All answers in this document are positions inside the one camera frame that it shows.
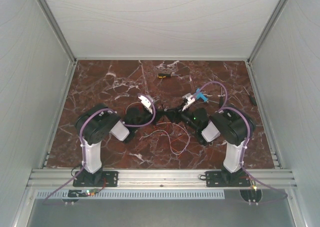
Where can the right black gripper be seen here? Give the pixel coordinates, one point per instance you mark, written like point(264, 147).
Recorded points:
point(175, 114)

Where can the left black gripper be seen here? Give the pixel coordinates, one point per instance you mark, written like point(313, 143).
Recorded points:
point(159, 114)

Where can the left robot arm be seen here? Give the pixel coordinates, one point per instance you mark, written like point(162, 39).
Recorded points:
point(93, 127)

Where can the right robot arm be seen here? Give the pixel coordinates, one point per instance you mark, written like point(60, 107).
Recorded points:
point(235, 126)

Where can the blue plastic tool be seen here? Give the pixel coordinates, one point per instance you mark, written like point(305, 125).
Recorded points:
point(201, 96)

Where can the yellow black screwdriver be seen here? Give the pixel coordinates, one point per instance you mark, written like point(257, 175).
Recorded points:
point(166, 75)

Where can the black screwdriver far right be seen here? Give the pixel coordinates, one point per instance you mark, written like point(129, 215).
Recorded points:
point(251, 98)

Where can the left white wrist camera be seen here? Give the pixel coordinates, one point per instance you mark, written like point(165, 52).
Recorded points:
point(147, 102)

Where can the black handle screwdriver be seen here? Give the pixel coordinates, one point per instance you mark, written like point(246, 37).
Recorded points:
point(221, 100)

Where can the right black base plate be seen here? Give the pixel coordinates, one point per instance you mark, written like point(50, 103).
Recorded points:
point(223, 178)

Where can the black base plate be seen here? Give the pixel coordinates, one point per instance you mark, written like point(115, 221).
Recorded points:
point(98, 179)
point(223, 178)

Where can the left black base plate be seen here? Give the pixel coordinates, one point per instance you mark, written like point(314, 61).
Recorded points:
point(98, 179)

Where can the aluminium front rail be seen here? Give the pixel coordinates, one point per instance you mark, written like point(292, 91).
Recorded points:
point(159, 178)

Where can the slotted grey cable duct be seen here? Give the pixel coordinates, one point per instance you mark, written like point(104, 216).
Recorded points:
point(134, 194)

